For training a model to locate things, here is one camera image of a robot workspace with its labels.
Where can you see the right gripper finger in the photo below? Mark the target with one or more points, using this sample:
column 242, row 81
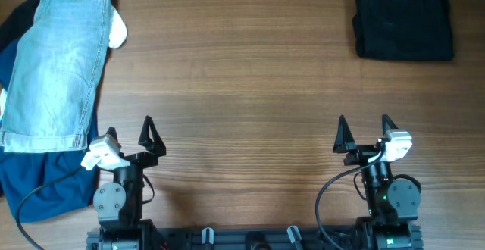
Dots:
column 387, row 124
column 344, row 141

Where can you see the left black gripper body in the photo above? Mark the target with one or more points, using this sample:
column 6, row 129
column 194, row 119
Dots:
column 143, row 160

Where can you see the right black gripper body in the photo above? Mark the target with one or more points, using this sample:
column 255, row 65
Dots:
column 364, row 152

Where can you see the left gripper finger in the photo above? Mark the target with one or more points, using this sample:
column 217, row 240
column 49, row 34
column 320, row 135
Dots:
column 150, row 139
column 112, row 132

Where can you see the light blue denim shorts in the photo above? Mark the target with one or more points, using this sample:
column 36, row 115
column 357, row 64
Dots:
column 57, row 69

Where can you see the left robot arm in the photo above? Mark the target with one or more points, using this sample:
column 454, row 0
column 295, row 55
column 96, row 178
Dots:
column 119, row 203

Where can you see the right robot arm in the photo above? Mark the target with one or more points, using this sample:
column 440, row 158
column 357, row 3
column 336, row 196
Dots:
column 392, row 199

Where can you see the dark blue t-shirt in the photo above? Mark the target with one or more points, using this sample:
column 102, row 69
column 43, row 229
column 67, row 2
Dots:
column 43, row 185

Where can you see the folded black garment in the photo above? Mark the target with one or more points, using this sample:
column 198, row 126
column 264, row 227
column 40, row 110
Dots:
column 403, row 30

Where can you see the black garment at left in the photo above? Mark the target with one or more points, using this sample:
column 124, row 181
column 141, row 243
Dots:
column 18, row 22

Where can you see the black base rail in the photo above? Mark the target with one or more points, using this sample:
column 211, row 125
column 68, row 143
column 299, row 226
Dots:
column 293, row 237

